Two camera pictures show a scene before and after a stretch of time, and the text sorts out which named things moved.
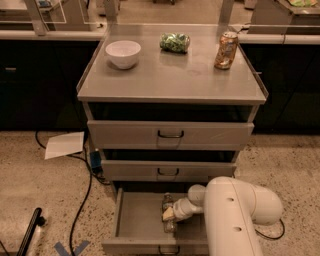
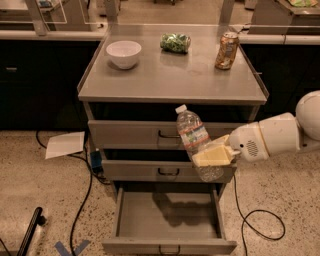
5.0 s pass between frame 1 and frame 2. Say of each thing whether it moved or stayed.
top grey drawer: stayed
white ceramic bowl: stayed
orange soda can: stayed
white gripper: moved
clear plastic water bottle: moved
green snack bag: stayed
